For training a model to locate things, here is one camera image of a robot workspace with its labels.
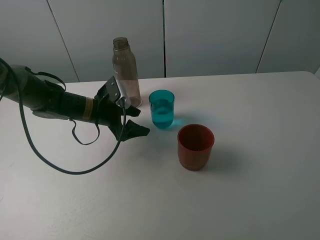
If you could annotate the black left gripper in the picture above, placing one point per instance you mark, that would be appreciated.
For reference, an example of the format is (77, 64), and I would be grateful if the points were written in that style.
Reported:
(109, 114)

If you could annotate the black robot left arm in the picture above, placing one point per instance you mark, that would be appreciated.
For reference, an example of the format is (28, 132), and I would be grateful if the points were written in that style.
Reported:
(51, 101)

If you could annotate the teal translucent plastic cup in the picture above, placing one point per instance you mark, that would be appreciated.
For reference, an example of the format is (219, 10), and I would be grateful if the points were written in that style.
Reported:
(162, 108)

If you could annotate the clear plastic water bottle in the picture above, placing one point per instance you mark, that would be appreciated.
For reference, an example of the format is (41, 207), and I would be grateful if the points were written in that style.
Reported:
(125, 68)

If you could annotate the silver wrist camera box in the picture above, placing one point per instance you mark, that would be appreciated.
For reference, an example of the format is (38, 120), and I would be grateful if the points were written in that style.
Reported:
(117, 93)

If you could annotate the red plastic cup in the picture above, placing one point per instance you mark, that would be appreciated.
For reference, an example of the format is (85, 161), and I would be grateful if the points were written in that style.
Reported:
(194, 146)

